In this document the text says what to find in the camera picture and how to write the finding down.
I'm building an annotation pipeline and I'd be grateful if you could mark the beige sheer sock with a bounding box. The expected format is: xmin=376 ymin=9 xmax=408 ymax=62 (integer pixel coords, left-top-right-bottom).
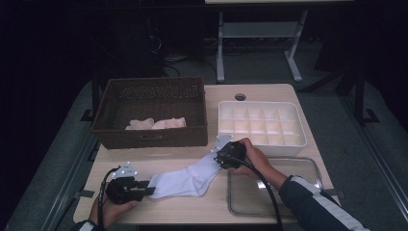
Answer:
xmin=124 ymin=117 xmax=156 ymax=131

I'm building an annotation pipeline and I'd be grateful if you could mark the clear plastic box lid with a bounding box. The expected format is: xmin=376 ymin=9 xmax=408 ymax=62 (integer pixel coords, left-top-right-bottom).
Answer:
xmin=226 ymin=156 xmax=325 ymax=219

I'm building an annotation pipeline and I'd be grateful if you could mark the white sock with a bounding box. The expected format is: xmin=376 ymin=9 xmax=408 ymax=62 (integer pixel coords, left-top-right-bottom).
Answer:
xmin=147 ymin=150 xmax=224 ymax=199

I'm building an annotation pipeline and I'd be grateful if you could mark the person's right hand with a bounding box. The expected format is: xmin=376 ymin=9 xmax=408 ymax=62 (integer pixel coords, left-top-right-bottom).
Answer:
xmin=229 ymin=138 xmax=288 ymax=191

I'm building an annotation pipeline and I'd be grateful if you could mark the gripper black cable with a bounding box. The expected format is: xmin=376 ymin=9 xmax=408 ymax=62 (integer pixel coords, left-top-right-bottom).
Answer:
xmin=96 ymin=166 xmax=121 ymax=231
xmin=235 ymin=158 xmax=285 ymax=231

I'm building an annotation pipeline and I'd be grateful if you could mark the grey metal floor rail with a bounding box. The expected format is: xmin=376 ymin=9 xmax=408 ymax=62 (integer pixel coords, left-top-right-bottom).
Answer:
xmin=340 ymin=95 xmax=408 ymax=222
xmin=39 ymin=134 xmax=100 ymax=231

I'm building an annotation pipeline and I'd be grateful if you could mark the black metal stand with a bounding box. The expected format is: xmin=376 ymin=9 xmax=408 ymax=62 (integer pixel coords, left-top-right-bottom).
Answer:
xmin=80 ymin=71 xmax=101 ymax=123
xmin=352 ymin=68 xmax=381 ymax=127

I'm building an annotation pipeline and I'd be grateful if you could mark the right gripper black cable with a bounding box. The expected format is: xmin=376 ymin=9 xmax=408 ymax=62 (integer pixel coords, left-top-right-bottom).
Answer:
xmin=235 ymin=158 xmax=285 ymax=231

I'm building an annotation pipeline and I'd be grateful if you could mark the person's left hand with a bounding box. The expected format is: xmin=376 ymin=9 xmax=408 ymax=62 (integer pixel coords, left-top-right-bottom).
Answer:
xmin=89 ymin=193 xmax=140 ymax=230

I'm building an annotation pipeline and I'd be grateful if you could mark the white metal stand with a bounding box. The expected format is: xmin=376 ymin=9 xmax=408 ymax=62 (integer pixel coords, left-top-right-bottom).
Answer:
xmin=215 ymin=9 xmax=309 ymax=85

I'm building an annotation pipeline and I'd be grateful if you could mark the brown wicker basket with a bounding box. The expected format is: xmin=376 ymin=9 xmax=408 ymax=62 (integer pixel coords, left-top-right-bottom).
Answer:
xmin=90 ymin=76 xmax=209 ymax=150

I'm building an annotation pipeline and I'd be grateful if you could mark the floor cables bundle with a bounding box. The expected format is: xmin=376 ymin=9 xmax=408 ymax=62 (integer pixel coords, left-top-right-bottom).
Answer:
xmin=163 ymin=55 xmax=191 ymax=78

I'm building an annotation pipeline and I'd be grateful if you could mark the white divided storage box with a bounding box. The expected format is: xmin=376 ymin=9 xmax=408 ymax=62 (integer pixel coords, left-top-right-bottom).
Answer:
xmin=217 ymin=100 xmax=308 ymax=157

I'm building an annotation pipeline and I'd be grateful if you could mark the pink sock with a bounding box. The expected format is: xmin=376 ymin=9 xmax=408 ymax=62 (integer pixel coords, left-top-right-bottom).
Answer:
xmin=150 ymin=116 xmax=188 ymax=130

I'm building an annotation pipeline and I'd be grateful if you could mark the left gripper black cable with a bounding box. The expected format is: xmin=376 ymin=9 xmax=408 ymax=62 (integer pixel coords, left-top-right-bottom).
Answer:
xmin=96 ymin=166 xmax=121 ymax=231

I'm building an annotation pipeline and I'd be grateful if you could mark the grey tape strip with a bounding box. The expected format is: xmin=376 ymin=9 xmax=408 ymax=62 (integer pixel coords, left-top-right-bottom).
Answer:
xmin=73 ymin=190 xmax=96 ymax=199
xmin=323 ymin=189 xmax=346 ymax=198

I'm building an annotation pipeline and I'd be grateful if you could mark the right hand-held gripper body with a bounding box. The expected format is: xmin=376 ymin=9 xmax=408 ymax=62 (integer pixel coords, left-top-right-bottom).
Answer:
xmin=210 ymin=134 xmax=248 ymax=170

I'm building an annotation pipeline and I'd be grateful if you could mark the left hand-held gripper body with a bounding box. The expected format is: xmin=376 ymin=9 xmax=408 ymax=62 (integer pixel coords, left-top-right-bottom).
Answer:
xmin=105 ymin=161 xmax=142 ymax=206

